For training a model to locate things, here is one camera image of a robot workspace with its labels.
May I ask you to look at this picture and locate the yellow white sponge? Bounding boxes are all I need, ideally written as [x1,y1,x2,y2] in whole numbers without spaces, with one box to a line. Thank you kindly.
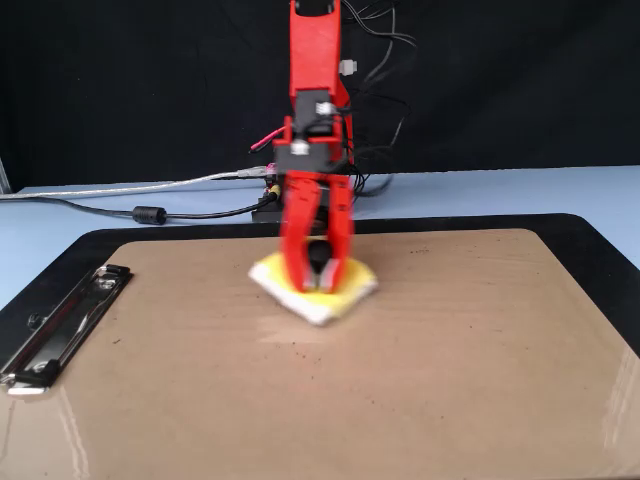
[247,238,380,328]

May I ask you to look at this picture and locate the thin black servo wires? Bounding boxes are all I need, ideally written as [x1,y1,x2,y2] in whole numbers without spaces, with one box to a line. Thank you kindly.
[329,0,419,199]

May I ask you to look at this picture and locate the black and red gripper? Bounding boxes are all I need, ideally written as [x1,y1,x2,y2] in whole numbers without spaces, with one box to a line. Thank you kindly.
[271,138,357,294]

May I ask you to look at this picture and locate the brown glossy clipboard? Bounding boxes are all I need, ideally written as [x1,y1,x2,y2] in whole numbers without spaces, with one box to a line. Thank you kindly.
[0,228,640,480]

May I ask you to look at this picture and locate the silver braided USB cable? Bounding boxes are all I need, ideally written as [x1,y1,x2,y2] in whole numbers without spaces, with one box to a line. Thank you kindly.
[0,165,270,202]

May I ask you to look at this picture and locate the pink red wire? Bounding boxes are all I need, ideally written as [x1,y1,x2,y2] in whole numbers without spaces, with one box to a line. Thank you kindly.
[249,128,289,153]

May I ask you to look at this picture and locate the black power cable with ferrite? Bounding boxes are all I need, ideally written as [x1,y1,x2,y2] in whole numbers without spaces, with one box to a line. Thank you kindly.
[29,191,280,227]

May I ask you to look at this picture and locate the silver metal clipboard clip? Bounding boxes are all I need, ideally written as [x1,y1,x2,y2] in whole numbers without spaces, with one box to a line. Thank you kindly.
[0,264,134,397]

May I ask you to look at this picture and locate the black backdrop cloth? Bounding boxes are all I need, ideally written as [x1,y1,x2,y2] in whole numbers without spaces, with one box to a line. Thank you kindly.
[0,0,640,194]

